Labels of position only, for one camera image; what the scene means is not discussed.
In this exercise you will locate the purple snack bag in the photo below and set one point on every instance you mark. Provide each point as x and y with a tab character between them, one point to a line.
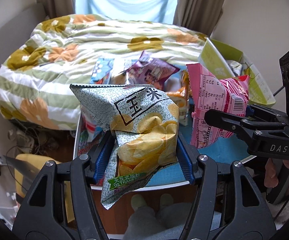
152	70

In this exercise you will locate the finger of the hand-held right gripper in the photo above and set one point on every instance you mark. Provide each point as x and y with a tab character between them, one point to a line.
269	112
224	120

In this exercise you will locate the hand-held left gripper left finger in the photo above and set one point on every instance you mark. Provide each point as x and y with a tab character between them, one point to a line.
101	160

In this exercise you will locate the grey fleece trousers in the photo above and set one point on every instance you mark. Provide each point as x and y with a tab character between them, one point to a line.
149	222

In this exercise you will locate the pale green slipper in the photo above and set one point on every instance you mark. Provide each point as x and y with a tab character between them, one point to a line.
167	201
137	202

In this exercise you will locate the orange snack packet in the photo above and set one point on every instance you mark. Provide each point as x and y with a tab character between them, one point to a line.
178	96

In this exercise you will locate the green white potato chip bag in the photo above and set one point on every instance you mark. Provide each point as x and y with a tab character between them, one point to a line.
139	120

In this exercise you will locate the white yellow snack packet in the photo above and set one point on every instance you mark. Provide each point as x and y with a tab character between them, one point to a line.
235	66

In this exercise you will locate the floral striped quilt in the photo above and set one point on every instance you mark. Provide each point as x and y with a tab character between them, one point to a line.
59	55

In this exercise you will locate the pink striped snack bag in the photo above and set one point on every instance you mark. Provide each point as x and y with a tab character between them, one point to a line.
209	97

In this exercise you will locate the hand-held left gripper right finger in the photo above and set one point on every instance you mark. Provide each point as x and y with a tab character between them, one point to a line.
185	163

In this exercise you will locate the person's right hand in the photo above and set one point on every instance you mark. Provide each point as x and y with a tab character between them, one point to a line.
269	177

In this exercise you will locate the green cardboard box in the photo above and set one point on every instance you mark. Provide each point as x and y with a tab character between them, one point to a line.
217	57

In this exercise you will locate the red white snack packet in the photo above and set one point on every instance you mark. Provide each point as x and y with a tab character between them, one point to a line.
90	127

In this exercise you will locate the clear plastic snack packet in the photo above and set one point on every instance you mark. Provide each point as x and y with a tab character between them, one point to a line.
120	71

